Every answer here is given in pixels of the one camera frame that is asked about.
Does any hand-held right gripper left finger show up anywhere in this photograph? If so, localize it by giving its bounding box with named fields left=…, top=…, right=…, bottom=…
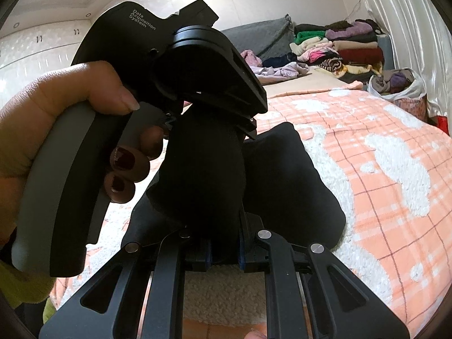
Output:
left=38, top=229, right=214, bottom=339

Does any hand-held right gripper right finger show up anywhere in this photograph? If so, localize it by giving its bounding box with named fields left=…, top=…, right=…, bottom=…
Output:
left=237, top=212, right=412, bottom=339

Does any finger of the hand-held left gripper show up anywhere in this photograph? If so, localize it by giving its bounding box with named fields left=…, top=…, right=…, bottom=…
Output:
left=153, top=47, right=203, bottom=129
left=184, top=30, right=269, bottom=141

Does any black sweatshirt with orange cuffs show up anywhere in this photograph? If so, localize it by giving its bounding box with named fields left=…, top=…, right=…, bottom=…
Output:
left=122, top=102, right=347, bottom=266

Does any person's left forearm green sleeve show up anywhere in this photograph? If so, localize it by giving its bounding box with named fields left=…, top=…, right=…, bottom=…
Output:
left=0, top=254, right=58, bottom=325

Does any pile of folded clothes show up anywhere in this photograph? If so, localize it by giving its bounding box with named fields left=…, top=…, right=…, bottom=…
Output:
left=289, top=19, right=386, bottom=82

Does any white plastic bag of clothes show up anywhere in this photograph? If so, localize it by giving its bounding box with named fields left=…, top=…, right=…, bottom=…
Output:
left=366, top=67, right=429, bottom=102

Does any person's left hand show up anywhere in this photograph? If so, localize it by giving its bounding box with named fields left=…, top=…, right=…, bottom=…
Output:
left=0, top=61, right=165, bottom=247

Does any pink garment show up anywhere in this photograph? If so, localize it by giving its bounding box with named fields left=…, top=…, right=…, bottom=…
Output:
left=241, top=50, right=264, bottom=68

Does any lilac printed garment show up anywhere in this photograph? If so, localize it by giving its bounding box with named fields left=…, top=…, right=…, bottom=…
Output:
left=253, top=62, right=308, bottom=86

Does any dark navy garment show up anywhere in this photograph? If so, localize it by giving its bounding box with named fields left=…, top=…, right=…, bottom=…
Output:
left=263, top=53, right=298, bottom=68

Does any grey headboard cushion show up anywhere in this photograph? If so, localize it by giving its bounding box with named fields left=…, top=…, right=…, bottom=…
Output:
left=220, top=15, right=296, bottom=61

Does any beige bed sheet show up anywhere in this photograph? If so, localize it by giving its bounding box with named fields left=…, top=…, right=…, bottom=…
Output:
left=262, top=66, right=364, bottom=99

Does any white glossy wardrobe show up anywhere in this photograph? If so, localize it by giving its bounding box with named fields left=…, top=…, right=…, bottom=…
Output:
left=0, top=23, right=90, bottom=90

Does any peach and white plaid blanket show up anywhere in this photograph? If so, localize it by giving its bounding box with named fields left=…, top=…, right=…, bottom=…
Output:
left=53, top=88, right=452, bottom=339

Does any pink floral container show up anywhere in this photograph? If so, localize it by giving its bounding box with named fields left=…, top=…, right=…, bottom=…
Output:
left=393, top=96, right=429, bottom=122

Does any white curtain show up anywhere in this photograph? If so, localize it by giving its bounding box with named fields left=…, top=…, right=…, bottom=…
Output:
left=353, top=0, right=452, bottom=133

